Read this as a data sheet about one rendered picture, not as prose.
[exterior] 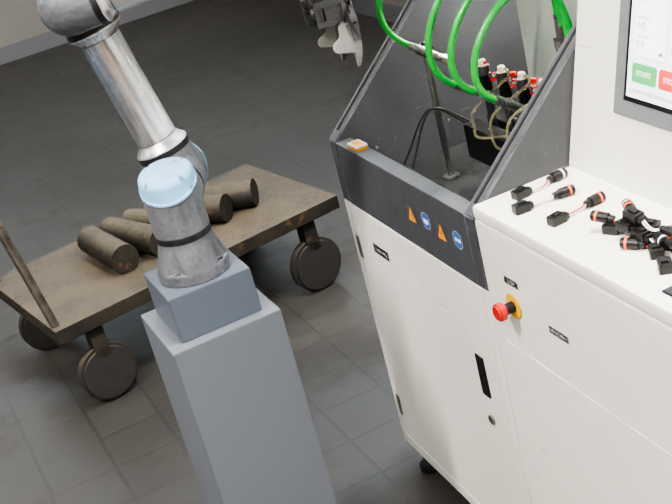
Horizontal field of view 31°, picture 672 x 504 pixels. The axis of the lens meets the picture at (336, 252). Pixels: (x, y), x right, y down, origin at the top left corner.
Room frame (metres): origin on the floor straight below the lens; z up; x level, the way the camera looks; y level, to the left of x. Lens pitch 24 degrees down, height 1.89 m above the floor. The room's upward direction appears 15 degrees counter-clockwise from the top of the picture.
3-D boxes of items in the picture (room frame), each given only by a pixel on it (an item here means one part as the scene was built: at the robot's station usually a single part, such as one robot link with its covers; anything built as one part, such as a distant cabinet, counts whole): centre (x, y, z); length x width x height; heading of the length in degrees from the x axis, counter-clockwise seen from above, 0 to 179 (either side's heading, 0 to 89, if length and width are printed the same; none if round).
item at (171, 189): (2.30, 0.29, 1.07); 0.13 x 0.12 x 0.14; 176
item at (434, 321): (2.41, -0.16, 0.44); 0.65 x 0.02 x 0.68; 18
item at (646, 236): (1.74, -0.49, 1.01); 0.23 x 0.11 x 0.06; 18
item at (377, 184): (2.42, -0.18, 0.87); 0.62 x 0.04 x 0.16; 18
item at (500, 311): (1.98, -0.28, 0.80); 0.05 x 0.04 x 0.05; 18
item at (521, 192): (2.07, -0.40, 0.99); 0.12 x 0.02 x 0.02; 113
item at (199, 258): (2.29, 0.29, 0.95); 0.15 x 0.15 x 0.10
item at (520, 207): (2.00, -0.39, 0.99); 0.12 x 0.02 x 0.02; 101
